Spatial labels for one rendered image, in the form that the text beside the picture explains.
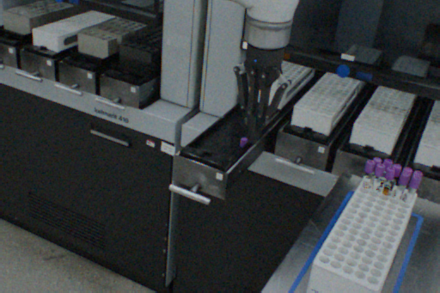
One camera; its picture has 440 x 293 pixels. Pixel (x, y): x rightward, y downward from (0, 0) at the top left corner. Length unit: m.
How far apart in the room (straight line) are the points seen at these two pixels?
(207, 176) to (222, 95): 0.37
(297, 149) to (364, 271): 0.53
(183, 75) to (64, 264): 0.93
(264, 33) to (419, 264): 0.49
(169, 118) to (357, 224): 0.72
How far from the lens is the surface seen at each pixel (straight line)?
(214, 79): 1.45
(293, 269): 0.89
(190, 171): 1.16
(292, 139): 1.31
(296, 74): 1.53
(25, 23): 1.81
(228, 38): 1.39
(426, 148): 1.27
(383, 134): 1.28
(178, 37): 1.47
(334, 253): 0.85
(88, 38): 1.64
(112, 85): 1.54
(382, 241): 0.90
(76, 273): 2.05
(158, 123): 1.49
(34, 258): 2.13
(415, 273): 0.96
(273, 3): 0.97
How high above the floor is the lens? 1.42
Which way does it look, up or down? 28 degrees down
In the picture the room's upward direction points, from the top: 6 degrees clockwise
